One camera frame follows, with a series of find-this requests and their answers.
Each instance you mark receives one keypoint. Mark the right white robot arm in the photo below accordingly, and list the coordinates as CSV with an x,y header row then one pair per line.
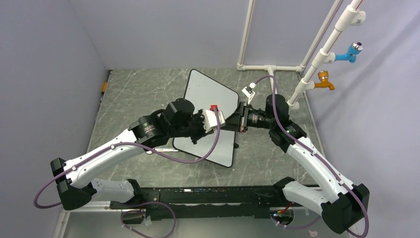
x,y
340,202

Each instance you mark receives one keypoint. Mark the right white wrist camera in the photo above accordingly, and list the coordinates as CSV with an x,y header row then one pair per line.
x,y
249,92

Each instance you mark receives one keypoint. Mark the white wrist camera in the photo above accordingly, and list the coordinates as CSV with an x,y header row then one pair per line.
x,y
212,118
249,92

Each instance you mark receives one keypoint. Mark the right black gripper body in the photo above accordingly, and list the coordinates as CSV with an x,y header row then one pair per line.
x,y
250,118

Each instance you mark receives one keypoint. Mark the orange tap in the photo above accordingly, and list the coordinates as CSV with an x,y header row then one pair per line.
x,y
323,76

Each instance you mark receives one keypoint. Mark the white pvc pipe frame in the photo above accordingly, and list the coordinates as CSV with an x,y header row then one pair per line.
x,y
293,35

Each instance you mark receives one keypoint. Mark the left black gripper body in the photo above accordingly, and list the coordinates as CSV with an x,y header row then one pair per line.
x,y
197,127

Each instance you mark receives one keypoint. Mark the black-framed whiteboard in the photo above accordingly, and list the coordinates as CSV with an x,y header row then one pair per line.
x,y
203,92

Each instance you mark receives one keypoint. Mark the silver wrench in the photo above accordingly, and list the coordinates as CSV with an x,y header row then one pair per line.
x,y
162,150

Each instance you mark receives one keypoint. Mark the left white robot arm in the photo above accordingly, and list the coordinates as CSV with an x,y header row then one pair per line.
x,y
76,180

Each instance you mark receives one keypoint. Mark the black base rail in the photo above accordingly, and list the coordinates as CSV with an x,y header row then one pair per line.
x,y
259,202

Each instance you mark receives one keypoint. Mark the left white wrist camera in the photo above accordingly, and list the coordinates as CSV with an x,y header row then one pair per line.
x,y
212,118

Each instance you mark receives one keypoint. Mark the blue tap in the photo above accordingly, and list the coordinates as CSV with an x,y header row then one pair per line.
x,y
351,55

